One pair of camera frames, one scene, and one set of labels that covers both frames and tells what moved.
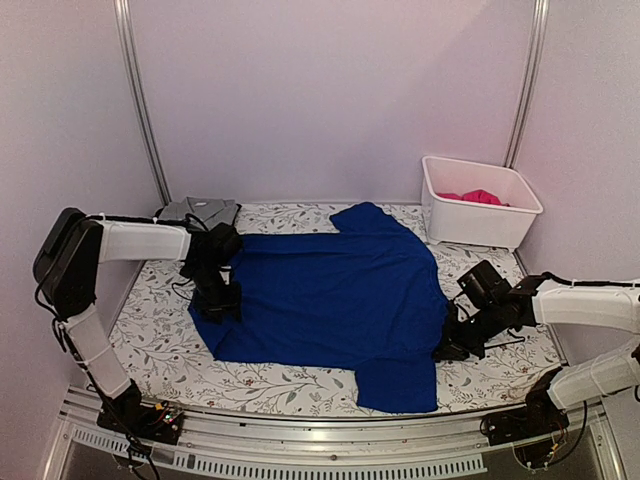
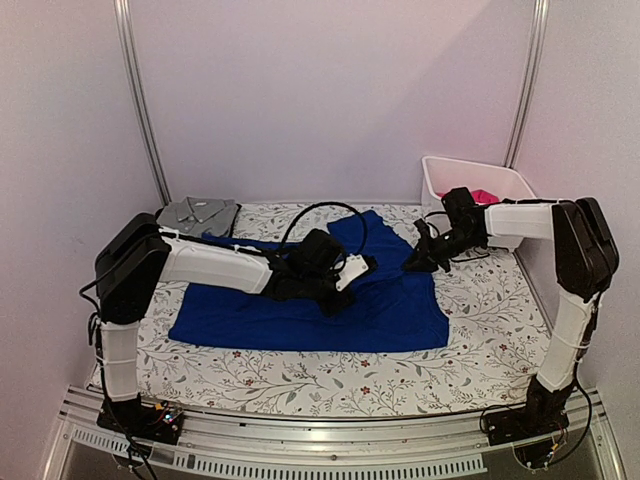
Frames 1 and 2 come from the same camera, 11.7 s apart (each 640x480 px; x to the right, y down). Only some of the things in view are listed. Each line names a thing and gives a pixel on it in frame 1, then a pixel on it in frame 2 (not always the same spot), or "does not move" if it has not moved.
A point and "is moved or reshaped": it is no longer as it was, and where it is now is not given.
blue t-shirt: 365,297 is moved or reshaped
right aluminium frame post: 531,80 does not move
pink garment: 475,196 does not move
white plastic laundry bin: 473,202 does not move
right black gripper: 455,348 -> 428,259
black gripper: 483,285 -> 463,211
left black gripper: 231,306 -> 330,308
